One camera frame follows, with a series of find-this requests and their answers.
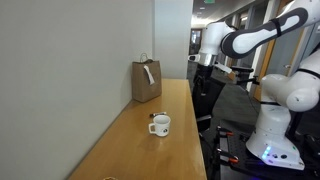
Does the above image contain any white ceramic mug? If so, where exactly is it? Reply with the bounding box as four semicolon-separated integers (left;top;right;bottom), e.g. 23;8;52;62
148;114;172;138

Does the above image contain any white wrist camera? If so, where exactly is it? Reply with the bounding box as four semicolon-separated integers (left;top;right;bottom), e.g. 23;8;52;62
214;62;233;75

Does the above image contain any black Expo marker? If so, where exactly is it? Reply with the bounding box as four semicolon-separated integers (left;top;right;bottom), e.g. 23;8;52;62
149;111;167;118

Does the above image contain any wooden door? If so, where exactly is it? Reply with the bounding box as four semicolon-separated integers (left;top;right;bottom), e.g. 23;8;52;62
253;0;305;102

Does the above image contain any orange-handled black clamp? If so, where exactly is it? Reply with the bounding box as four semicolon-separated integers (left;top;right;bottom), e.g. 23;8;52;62
215;148;240;165
215;125;235;138

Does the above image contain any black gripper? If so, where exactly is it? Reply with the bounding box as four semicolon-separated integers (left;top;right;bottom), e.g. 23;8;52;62
191;64;228;133

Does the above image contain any white paper tag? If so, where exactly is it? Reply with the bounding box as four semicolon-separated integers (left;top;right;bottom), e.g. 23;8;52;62
143;64;156;86

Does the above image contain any brown paper bag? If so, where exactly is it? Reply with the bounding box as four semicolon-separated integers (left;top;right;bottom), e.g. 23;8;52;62
131;52;163;103

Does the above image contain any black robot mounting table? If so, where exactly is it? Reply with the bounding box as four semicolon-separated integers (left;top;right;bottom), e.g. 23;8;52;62
213;124;320;180

